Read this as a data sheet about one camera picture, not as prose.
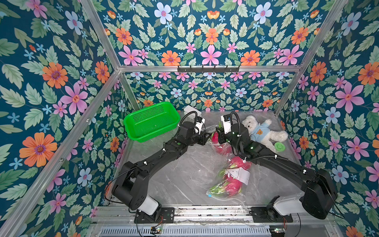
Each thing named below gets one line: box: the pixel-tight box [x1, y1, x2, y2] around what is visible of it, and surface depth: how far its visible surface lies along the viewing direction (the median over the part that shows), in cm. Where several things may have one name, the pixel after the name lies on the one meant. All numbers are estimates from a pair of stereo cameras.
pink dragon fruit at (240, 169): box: [225, 156, 252, 181], surface depth 80 cm
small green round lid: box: [273, 141, 286, 153], surface depth 96 cm
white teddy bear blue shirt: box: [241, 115, 289, 151], surface depth 100 cm
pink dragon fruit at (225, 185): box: [208, 170, 243, 196], surface depth 75 cm
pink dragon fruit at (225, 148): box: [215, 142, 233, 156], surface depth 80 cm
